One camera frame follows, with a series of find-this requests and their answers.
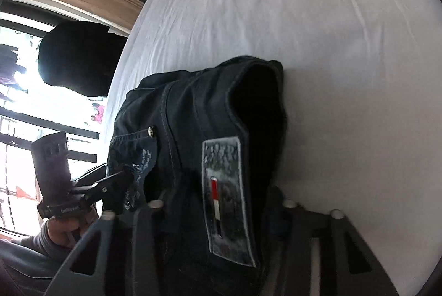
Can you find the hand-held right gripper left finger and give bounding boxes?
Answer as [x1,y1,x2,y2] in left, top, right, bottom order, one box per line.
[45,192,173,296]

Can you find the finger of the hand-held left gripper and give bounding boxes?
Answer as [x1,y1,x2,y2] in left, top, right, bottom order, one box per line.
[72,162,107,188]
[81,170,137,214]

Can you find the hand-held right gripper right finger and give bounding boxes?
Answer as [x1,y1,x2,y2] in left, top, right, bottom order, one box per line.
[266,186,398,296]

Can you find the black denim pants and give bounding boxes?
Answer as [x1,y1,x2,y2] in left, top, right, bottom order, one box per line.
[105,55,289,296]

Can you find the person's left hand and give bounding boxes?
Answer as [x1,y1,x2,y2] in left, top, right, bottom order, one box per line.
[46,204,99,246]

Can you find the white bed sheet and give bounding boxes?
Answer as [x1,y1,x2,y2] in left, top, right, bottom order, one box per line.
[104,0,437,296]

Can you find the black window frame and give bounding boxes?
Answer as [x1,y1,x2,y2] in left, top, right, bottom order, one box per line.
[0,0,106,234]

